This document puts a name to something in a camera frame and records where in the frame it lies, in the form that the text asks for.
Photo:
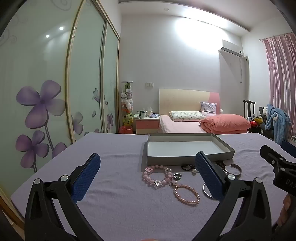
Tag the purple patterned pillow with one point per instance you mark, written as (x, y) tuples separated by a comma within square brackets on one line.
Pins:
[(208, 107)]

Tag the person's right hand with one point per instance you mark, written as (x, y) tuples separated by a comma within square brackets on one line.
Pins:
[(284, 213)]

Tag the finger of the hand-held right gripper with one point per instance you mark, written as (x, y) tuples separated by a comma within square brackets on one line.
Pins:
[(289, 148), (271, 156)]

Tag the red waste bin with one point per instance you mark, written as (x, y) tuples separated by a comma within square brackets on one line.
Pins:
[(126, 130)]

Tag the bed with pink sheet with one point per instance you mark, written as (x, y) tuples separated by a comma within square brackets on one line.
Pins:
[(178, 126)]

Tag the silver cuff bangle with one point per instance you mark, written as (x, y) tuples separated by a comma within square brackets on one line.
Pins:
[(240, 170)]

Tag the pink white nightstand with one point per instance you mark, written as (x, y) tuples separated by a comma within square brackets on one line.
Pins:
[(146, 126)]

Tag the white air conditioner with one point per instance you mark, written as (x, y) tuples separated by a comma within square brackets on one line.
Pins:
[(232, 48)]

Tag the blue cloth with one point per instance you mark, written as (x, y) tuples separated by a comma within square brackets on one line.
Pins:
[(154, 115)]

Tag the folded coral duvet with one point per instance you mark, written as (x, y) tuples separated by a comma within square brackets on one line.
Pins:
[(224, 122)]

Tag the dark wooden chair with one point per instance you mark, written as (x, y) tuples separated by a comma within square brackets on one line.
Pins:
[(249, 109)]

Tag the tissue box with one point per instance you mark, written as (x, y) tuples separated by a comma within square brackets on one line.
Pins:
[(149, 111)]

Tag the beige pink headboard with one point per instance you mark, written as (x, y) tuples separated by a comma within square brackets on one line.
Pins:
[(180, 99)]

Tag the tall plush toy tower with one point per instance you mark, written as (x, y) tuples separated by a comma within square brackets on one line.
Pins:
[(127, 102)]

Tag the thin silver bangle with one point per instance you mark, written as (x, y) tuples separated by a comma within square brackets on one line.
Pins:
[(204, 190)]

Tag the curtain rod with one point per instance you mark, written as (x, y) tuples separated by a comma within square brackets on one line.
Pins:
[(277, 36)]

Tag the purple tablecloth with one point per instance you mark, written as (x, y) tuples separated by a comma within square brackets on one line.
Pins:
[(120, 162)]

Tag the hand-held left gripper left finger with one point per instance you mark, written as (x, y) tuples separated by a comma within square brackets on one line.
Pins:
[(86, 176)]

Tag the red yellow toys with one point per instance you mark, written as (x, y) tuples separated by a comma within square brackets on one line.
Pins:
[(255, 121)]

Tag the floral glass sliding wardrobe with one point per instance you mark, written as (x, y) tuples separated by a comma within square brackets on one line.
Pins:
[(46, 69)]

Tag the white patterned pillow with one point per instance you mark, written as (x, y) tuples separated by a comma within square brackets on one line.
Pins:
[(185, 115)]

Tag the blue plush garment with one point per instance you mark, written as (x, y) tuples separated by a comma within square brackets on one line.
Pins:
[(275, 120)]

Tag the grey cardboard tray box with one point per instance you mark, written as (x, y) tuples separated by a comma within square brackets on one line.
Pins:
[(185, 148)]

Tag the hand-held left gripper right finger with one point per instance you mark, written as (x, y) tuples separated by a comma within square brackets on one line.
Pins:
[(207, 173)]

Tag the pink curtain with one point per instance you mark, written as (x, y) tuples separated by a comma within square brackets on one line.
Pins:
[(282, 81)]

